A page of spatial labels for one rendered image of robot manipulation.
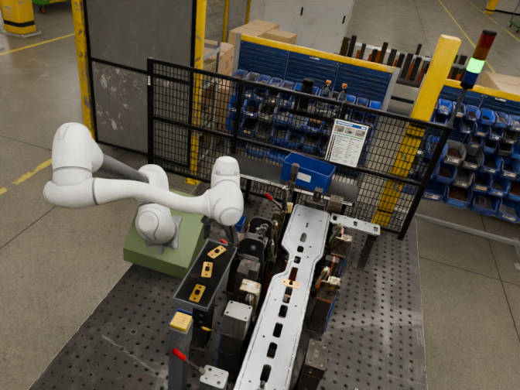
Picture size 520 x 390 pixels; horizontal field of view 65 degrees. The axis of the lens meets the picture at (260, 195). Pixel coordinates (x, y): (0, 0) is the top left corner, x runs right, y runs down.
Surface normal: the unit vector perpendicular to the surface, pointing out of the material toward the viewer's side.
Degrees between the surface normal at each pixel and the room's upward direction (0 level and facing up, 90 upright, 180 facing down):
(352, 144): 90
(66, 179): 50
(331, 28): 90
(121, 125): 92
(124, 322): 0
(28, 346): 0
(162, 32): 91
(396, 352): 0
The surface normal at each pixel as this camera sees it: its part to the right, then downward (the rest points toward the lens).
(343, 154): -0.26, 0.51
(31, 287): 0.15, -0.82
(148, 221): -0.07, -0.14
